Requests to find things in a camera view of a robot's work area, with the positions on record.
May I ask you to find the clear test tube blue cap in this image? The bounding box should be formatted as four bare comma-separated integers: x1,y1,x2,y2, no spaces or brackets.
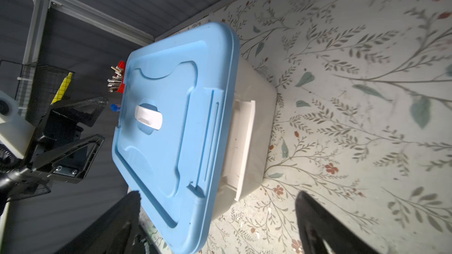
110,104,121,112

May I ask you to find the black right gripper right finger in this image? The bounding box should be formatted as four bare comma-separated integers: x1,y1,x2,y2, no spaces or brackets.
295,191,376,254

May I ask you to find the blue plastic bin lid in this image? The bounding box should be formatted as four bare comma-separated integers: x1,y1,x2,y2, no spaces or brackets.
112,22,239,254

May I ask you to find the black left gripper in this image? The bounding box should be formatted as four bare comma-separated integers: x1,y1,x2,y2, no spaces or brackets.
21,96,108,183

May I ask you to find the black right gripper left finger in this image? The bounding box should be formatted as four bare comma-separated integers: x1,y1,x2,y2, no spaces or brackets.
56,191,141,254

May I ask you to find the beige plastic storage bin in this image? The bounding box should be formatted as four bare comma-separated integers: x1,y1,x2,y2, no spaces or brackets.
213,58,277,219

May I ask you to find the black wire wall basket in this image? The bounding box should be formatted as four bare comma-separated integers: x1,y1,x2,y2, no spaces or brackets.
1,60,75,117

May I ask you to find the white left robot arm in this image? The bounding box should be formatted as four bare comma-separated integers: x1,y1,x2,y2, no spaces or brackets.
1,92,108,209

